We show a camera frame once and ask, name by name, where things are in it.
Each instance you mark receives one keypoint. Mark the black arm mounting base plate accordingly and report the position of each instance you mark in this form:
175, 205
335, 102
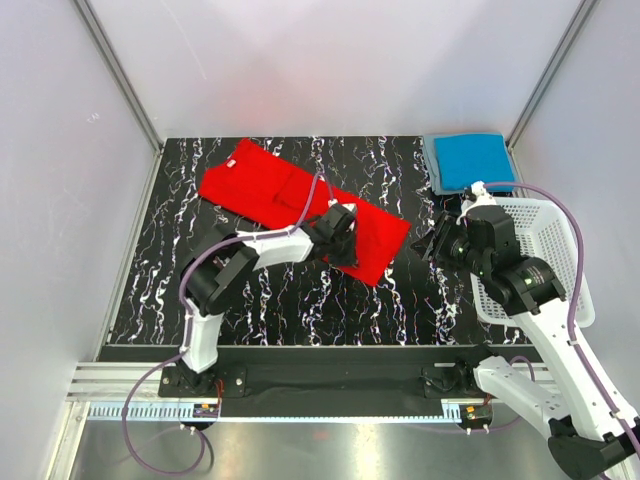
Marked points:
443, 369

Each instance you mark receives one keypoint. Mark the left small connector box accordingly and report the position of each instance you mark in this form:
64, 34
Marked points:
206, 410

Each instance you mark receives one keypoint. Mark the white plastic laundry basket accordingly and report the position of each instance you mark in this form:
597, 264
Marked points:
544, 232

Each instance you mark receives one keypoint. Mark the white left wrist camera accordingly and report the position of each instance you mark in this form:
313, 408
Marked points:
352, 207

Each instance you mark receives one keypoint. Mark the aluminium frame rail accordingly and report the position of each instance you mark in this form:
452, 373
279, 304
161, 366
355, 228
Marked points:
114, 391

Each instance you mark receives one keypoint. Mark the aluminium corner post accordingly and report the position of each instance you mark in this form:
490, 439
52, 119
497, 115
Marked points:
565, 44
108, 54

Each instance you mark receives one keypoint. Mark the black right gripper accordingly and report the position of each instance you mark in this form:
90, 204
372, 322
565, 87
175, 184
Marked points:
447, 226

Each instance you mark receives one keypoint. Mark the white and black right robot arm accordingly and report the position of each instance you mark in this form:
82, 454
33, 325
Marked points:
525, 260

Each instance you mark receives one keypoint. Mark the small connector box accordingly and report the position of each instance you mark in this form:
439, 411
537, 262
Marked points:
206, 410
477, 416

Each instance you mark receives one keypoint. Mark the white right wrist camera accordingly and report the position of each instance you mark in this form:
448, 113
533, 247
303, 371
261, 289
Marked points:
477, 195

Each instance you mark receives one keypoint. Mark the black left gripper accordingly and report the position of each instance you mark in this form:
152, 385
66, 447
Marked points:
350, 258

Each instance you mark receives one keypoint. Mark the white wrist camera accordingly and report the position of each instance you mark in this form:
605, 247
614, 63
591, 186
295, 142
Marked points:
352, 207
477, 195

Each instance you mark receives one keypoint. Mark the right aluminium corner post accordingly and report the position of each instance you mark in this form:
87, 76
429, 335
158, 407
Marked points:
565, 44

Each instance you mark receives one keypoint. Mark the red t-shirt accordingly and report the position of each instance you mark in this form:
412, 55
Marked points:
269, 190

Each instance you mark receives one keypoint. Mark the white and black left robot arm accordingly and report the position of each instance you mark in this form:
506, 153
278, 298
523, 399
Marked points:
218, 269

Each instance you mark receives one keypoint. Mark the right small connector box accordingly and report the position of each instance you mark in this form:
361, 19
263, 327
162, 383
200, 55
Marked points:
477, 416

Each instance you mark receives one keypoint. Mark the folded grey t-shirt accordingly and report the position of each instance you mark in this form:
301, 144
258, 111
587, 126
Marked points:
432, 167

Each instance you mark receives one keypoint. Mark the left aluminium corner post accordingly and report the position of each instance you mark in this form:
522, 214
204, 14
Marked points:
108, 54

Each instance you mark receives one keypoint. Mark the folded blue t-shirt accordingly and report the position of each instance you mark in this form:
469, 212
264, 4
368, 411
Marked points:
475, 160

